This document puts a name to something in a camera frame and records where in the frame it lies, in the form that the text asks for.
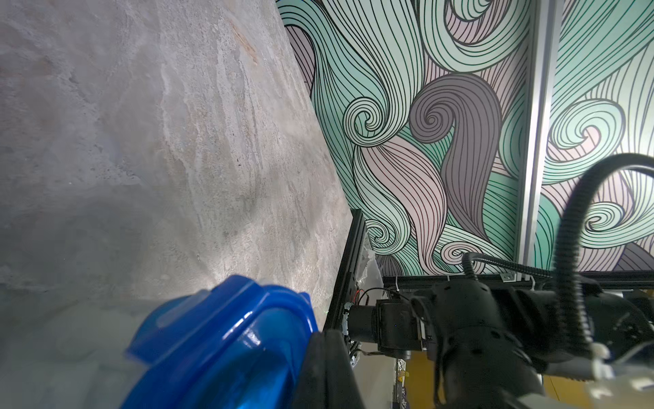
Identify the blue-lid container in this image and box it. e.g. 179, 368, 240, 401
122, 275, 318, 408

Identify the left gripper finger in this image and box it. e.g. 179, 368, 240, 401
292, 329, 364, 409

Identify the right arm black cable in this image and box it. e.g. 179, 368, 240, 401
461, 152, 654, 359

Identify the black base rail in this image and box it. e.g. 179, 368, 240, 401
323, 210, 653, 330

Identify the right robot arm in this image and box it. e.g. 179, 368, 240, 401
410, 279, 653, 408

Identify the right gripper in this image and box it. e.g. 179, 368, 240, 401
409, 278, 557, 408

